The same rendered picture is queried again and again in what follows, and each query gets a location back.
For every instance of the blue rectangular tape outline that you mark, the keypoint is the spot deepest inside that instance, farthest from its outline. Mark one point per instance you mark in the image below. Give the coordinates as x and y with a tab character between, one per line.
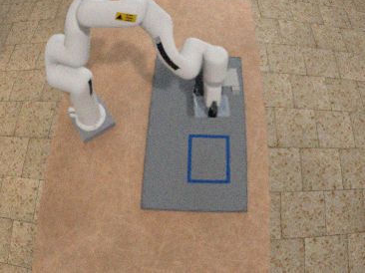
189	161

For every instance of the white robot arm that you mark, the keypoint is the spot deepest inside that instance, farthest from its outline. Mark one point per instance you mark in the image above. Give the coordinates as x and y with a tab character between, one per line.
158	24

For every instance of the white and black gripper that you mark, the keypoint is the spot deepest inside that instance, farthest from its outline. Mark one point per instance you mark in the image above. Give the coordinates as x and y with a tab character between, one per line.
212	99

